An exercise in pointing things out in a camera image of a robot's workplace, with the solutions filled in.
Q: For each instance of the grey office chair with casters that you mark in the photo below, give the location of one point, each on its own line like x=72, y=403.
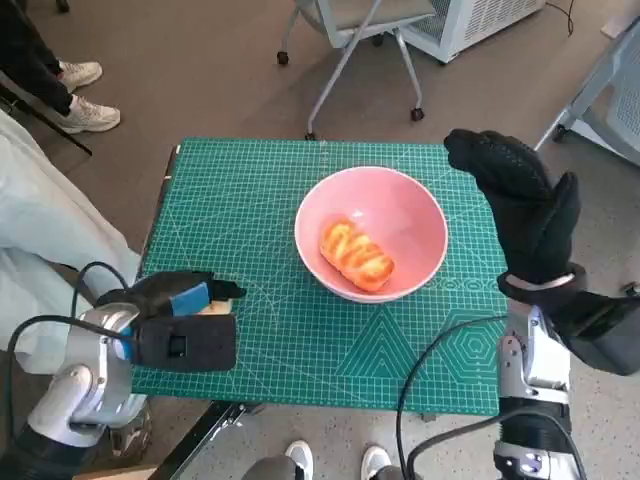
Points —
x=350, y=12

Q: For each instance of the person in pale trousers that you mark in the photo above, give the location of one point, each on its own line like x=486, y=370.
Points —
x=40, y=225

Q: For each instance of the round toy bread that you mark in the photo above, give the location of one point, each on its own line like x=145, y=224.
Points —
x=220, y=307

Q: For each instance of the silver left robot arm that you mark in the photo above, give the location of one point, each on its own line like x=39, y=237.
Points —
x=80, y=390

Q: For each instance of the white perforated cabinet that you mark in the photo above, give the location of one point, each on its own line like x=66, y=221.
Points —
x=495, y=20

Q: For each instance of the small black floor object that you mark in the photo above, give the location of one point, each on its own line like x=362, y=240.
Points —
x=632, y=290

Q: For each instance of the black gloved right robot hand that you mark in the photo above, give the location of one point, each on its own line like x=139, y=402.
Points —
x=525, y=210

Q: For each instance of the long braided toy bread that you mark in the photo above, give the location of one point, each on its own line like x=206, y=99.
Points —
x=355, y=252

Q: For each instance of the black metal table bracket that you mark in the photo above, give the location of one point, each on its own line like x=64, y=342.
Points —
x=215, y=425

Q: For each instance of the black stand legs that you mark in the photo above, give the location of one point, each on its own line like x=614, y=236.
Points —
x=82, y=147

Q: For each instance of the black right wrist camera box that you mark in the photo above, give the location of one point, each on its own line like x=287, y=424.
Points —
x=600, y=335

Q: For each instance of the white paper sheet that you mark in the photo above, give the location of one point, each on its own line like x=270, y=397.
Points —
x=617, y=27

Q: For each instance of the green cutting mat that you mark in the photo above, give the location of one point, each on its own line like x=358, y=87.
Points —
x=280, y=350

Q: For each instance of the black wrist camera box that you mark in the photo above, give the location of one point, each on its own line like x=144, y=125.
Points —
x=200, y=345
x=600, y=335

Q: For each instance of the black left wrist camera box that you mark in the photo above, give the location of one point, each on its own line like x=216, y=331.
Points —
x=200, y=345

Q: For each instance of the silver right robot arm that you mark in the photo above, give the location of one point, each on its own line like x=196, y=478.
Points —
x=530, y=360

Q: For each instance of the pink bowl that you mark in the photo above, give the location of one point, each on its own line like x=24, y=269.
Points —
x=380, y=200

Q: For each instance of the person in dark trousers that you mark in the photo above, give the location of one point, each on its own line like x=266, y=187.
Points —
x=25, y=50

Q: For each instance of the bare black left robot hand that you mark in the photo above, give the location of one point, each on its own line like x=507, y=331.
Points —
x=185, y=297

